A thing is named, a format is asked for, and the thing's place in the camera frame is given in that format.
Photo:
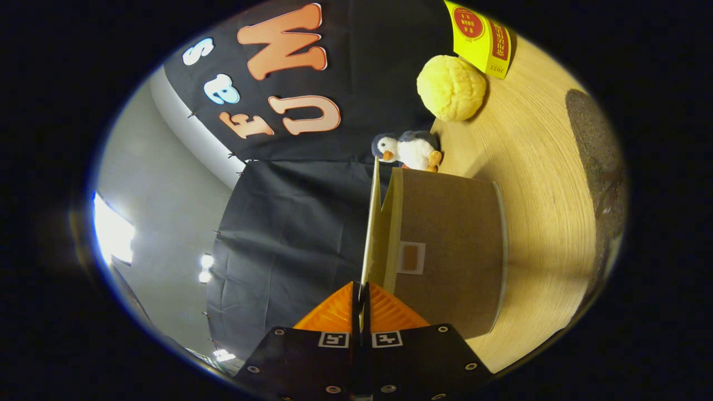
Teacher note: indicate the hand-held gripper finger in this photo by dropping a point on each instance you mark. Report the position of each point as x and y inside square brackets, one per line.
[356, 320]
[367, 320]

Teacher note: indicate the brown cardboard storage box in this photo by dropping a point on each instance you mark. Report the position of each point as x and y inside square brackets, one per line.
[445, 234]

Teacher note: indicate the brown fuzzy slipper shoe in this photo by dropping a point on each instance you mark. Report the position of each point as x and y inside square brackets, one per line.
[590, 133]

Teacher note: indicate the penguin plush toy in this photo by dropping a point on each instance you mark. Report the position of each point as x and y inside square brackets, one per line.
[415, 150]

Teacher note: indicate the yellow bun-shaped plush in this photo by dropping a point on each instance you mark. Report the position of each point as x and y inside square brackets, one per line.
[451, 86]

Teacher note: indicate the yellow book with red label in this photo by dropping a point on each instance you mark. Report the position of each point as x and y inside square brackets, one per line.
[473, 39]

